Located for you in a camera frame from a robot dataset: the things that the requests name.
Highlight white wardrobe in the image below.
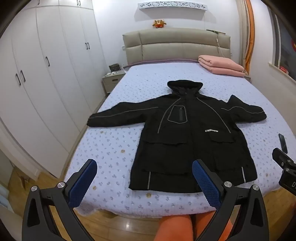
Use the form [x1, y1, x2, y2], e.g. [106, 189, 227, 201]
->
[0, 0, 108, 179]

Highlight white wall shelf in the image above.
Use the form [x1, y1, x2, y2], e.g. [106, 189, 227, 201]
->
[138, 1, 207, 11]

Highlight black hooded jacket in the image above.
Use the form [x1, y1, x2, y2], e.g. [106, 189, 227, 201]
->
[87, 80, 267, 193]

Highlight beige padded headboard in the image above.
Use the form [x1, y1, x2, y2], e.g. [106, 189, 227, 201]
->
[122, 27, 232, 66]

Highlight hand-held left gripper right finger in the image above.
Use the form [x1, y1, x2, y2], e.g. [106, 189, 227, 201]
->
[192, 159, 270, 241]

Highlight window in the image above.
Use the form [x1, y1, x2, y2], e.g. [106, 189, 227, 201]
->
[266, 5, 296, 81]

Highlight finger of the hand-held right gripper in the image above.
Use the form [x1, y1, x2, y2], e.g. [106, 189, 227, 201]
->
[272, 147, 296, 172]

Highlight white hanging cable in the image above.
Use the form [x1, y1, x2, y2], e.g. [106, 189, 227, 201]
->
[216, 32, 226, 57]

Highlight person's orange pants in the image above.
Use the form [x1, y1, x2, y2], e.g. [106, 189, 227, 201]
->
[154, 212, 234, 241]

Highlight black remote control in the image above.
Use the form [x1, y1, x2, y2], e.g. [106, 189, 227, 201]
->
[278, 133, 288, 153]

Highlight bed with lavender patterned sheet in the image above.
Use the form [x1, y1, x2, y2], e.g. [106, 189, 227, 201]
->
[66, 62, 296, 217]

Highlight orange and beige curtain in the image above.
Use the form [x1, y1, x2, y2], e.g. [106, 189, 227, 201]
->
[239, 0, 256, 75]

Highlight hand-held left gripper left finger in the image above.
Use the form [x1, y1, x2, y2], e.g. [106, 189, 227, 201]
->
[21, 159, 98, 241]

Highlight folded pink blanket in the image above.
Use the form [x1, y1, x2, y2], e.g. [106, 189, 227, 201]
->
[198, 55, 246, 77]

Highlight beige nightstand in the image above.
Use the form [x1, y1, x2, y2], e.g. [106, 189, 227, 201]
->
[102, 71, 126, 94]

